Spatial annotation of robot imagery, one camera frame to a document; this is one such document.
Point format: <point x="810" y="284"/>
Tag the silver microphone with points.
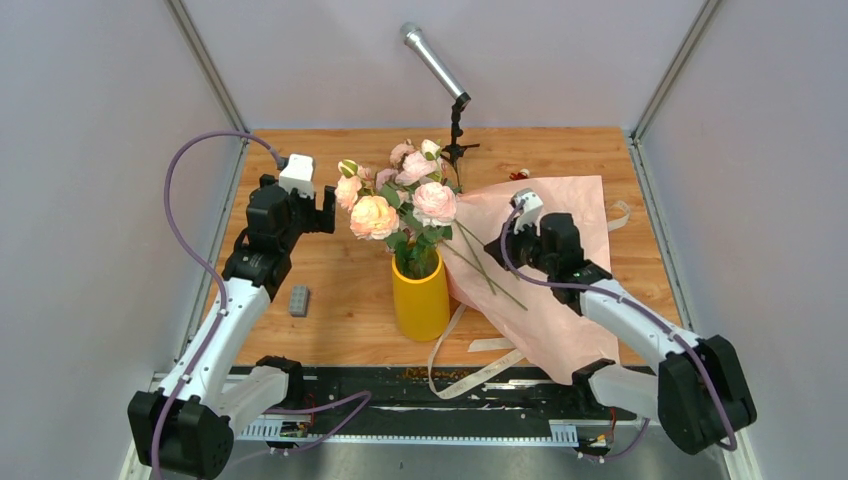
<point x="413" y="38"/>

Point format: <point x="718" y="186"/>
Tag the yellow cylindrical vase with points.
<point x="421" y="306"/>

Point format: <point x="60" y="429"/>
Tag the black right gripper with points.
<point x="495" y="248"/>

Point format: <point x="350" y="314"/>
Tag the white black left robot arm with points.
<point x="189" y="423"/>

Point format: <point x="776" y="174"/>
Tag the pink rose stem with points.
<point x="375" y="206"/>
<point x="427" y="213"/>

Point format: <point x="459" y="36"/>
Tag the black tripod microphone stand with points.
<point x="454" y="151"/>

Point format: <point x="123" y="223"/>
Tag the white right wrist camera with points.
<point x="529" y="206"/>

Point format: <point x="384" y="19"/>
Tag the red toy car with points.
<point x="519" y="175"/>

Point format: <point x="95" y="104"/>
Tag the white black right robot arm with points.
<point x="696" y="388"/>

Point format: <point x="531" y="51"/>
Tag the grey building brick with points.
<point x="299" y="301"/>

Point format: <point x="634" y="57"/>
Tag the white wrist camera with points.
<point x="297" y="176"/>
<point x="529" y="206"/>

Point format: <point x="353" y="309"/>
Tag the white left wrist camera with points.
<point x="297" y="176"/>

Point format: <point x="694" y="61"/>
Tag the pink flower bouquet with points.
<point x="422" y="163"/>

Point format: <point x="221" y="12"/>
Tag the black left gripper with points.
<point x="319" y="220"/>

